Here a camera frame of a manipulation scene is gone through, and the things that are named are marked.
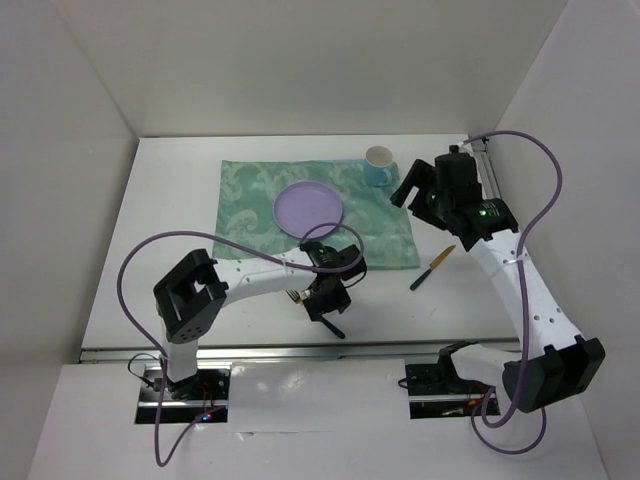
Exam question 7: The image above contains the gold fork black handle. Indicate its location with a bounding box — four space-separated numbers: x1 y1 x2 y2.
286 290 346 340

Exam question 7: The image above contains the blue mug white inside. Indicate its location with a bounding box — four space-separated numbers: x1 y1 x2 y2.
364 146 393 187

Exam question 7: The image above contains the gold knife black handle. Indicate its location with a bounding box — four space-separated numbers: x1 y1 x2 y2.
409 245 456 291

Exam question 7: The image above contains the purple plate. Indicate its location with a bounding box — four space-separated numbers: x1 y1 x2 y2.
273 181 343 239

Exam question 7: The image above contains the green patterned cloth napkin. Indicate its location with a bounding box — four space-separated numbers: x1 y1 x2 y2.
215 160 420 270

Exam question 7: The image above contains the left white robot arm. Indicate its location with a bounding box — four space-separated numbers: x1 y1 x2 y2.
153 241 367 399

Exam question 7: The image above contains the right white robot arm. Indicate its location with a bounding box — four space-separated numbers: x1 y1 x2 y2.
391 146 605 413

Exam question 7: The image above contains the aluminium right side rail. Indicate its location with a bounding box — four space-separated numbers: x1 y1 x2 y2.
469 138 502 198

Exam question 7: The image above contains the aluminium rail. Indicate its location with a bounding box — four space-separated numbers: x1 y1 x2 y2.
469 138 502 198
78 339 520 364

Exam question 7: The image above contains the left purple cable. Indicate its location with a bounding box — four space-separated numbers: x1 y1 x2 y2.
116 222 366 468

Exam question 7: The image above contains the aluminium front rail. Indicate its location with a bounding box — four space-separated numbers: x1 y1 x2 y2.
78 339 520 364

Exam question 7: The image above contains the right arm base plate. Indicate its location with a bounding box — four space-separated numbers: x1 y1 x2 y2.
398 363 489 396

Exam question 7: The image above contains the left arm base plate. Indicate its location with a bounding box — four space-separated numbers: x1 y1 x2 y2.
137 364 231 411

